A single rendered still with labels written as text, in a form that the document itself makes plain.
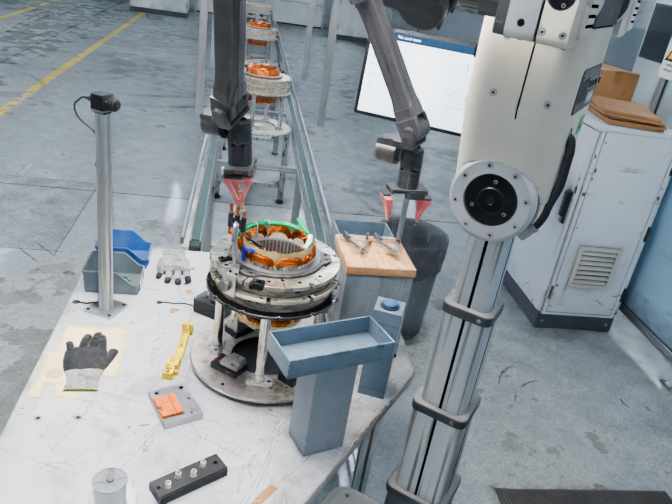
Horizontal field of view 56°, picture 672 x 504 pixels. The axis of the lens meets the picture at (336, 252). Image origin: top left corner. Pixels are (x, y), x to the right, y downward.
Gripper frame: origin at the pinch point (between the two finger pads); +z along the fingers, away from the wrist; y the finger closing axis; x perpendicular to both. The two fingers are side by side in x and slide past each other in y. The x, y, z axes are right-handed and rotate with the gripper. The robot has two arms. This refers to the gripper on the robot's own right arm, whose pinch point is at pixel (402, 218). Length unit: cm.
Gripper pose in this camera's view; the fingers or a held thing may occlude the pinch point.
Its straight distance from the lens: 171.3
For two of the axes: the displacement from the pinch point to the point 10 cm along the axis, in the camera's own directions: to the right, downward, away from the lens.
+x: 1.7, 4.3, -8.9
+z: -1.1, 9.0, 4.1
